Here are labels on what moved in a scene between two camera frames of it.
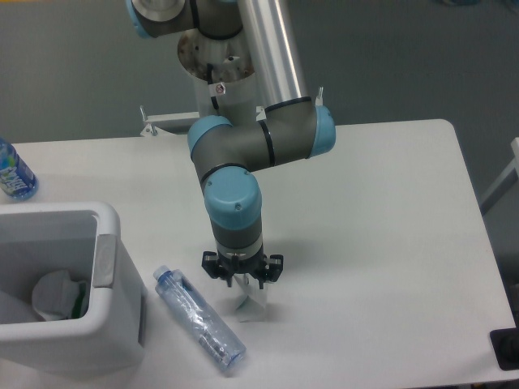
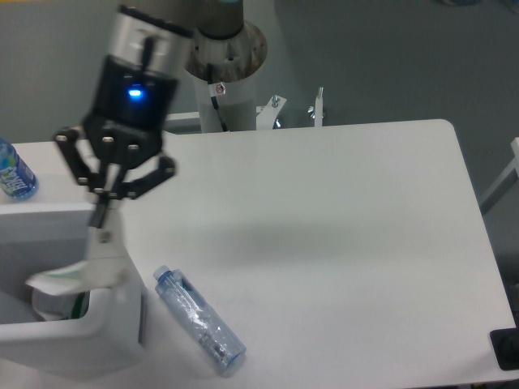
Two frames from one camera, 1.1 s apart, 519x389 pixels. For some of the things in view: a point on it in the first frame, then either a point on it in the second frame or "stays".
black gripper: [256, 266] to [131, 109]
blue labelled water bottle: [17, 179] stays
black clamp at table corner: [505, 346] stays
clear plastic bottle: [220, 343] stays
